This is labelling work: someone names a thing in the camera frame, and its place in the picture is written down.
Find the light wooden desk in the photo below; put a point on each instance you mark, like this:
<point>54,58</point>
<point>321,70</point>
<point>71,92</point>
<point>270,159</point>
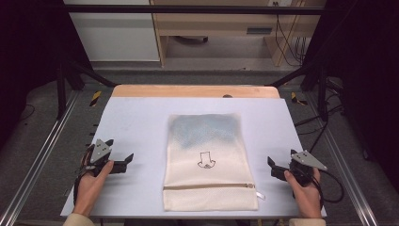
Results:
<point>219,22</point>

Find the black curtain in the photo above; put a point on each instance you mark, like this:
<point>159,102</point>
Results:
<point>28,47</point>
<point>367,62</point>

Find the grey label on desk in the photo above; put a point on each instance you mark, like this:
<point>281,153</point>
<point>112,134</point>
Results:
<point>259,30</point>

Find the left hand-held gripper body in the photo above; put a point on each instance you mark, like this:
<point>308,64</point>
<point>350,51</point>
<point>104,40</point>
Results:
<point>99,152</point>

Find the white cabinet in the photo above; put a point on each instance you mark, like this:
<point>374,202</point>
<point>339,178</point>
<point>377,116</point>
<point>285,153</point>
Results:
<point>116,34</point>

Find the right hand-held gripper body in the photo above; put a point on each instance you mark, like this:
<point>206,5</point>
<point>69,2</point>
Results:
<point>306,164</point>

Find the cream mesh laundry bag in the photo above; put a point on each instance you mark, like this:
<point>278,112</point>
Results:
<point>207,175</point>

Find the person's right hand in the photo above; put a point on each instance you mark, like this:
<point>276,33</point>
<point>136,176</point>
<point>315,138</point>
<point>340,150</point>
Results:
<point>304,196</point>

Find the dark object under desk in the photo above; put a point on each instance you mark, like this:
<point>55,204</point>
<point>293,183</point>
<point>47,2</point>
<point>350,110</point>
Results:
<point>191,40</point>

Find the light wooden table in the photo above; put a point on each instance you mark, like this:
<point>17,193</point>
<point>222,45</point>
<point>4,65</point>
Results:
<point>188,91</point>

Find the person's left hand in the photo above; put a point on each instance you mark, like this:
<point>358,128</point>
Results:
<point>91,188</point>

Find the aluminium floor rail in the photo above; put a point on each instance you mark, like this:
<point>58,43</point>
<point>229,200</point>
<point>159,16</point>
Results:
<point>345,163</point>
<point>40,150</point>

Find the black metal stand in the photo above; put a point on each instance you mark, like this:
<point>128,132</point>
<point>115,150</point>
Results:
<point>321,91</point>
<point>62,84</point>

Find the black horizontal frame bar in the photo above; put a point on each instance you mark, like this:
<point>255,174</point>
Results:
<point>194,9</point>

